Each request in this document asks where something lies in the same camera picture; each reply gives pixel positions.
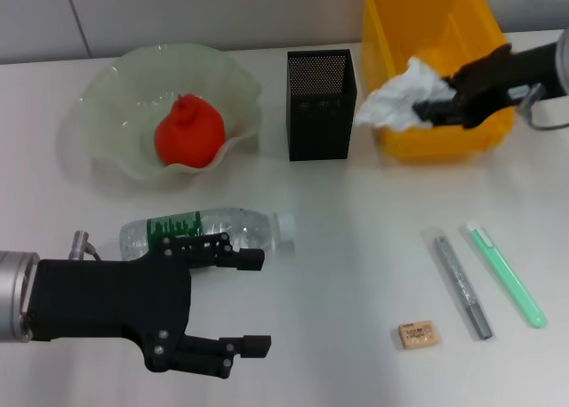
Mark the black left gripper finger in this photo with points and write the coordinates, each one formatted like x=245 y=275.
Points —
x=250 y=259
x=255 y=345

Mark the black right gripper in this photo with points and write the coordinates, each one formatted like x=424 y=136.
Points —
x=498 y=82

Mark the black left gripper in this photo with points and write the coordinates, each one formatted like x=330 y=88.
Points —
x=111 y=300

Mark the clear green-label water bottle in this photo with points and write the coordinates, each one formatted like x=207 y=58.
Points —
x=249 y=227

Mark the white paper ball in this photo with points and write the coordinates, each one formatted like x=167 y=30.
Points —
x=400 y=96

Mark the orange toy fruit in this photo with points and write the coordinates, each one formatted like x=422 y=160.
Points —
x=189 y=133

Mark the mint green pen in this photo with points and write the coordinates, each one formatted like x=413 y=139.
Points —
x=507 y=278

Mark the black mesh pen holder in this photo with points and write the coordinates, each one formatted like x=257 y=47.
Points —
x=320 y=127

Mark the beige eraser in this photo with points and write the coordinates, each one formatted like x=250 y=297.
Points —
x=417 y=334

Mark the silver glitter pen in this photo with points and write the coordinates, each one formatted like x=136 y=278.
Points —
x=462 y=287

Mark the green glass fruit plate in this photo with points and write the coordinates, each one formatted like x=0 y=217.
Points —
x=115 y=114

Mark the yellow plastic bin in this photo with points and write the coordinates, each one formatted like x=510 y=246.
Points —
x=395 y=34

